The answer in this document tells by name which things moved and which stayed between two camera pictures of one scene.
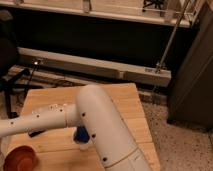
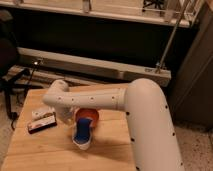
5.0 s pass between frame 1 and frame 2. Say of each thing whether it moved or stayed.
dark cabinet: stayed
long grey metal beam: stayed
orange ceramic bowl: moved
